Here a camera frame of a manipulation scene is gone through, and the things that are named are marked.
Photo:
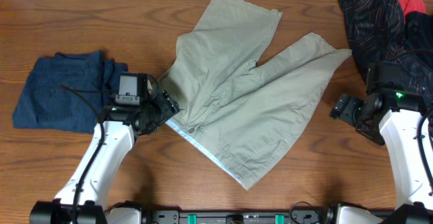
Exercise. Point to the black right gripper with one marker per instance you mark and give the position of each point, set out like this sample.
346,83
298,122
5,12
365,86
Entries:
340,107

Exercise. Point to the black patterned garment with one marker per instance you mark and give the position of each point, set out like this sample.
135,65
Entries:
378,30

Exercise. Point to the khaki green shorts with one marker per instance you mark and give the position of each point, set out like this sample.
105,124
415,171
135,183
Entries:
243,115

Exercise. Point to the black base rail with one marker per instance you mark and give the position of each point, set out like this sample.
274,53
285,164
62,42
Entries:
301,212

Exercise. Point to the folded dark blue shorts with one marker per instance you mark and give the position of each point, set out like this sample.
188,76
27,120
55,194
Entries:
60,92

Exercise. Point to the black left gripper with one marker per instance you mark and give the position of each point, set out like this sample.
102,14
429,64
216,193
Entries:
168,103

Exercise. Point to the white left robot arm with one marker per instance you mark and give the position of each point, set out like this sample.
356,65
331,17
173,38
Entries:
83,198

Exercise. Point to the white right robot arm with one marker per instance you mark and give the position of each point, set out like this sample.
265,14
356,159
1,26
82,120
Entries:
401,122

